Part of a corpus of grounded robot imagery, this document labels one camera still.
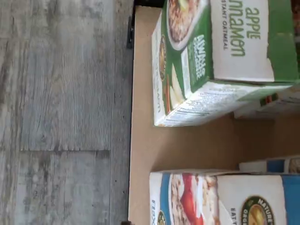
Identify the particle board shelf panel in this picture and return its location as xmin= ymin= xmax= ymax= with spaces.
xmin=130 ymin=6 xmax=300 ymax=225

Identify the blue and white oatmeal box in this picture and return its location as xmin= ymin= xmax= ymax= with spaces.
xmin=149 ymin=171 xmax=300 ymax=225
xmin=239 ymin=158 xmax=300 ymax=175

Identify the green apple cinnamon oatmeal box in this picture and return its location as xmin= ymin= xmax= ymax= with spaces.
xmin=234 ymin=0 xmax=300 ymax=120
xmin=151 ymin=0 xmax=296 ymax=128

